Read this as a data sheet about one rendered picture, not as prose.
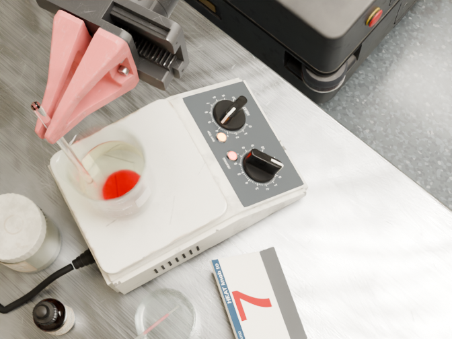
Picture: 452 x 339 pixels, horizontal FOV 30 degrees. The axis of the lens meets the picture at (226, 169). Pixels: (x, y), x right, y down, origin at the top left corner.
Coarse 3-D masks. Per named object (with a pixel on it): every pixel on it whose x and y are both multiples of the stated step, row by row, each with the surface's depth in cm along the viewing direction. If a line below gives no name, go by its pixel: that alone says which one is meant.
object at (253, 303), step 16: (224, 272) 75; (240, 272) 76; (256, 272) 77; (240, 288) 75; (256, 288) 76; (240, 304) 74; (256, 304) 76; (272, 304) 77; (240, 320) 74; (256, 320) 75; (272, 320) 76; (256, 336) 74; (272, 336) 75
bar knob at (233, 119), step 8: (240, 96) 77; (216, 104) 77; (224, 104) 77; (232, 104) 76; (240, 104) 76; (216, 112) 77; (224, 112) 75; (232, 112) 76; (240, 112) 78; (216, 120) 76; (224, 120) 76; (232, 120) 77; (240, 120) 77; (232, 128) 77; (240, 128) 77
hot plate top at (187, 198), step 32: (160, 128) 73; (160, 160) 72; (192, 160) 72; (64, 192) 72; (160, 192) 72; (192, 192) 72; (96, 224) 71; (128, 224) 71; (160, 224) 71; (192, 224) 71; (96, 256) 70; (128, 256) 70
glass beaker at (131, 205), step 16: (96, 128) 65; (112, 128) 66; (128, 128) 65; (80, 144) 66; (96, 144) 68; (64, 160) 65; (80, 160) 68; (144, 160) 64; (64, 176) 64; (144, 176) 65; (80, 192) 64; (128, 192) 64; (144, 192) 67; (96, 208) 68; (112, 208) 66; (128, 208) 67; (144, 208) 70
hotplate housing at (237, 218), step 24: (192, 120) 76; (48, 168) 75; (216, 168) 74; (288, 192) 76; (72, 216) 74; (240, 216) 73; (264, 216) 78; (192, 240) 73; (216, 240) 76; (144, 264) 72; (168, 264) 75; (120, 288) 74
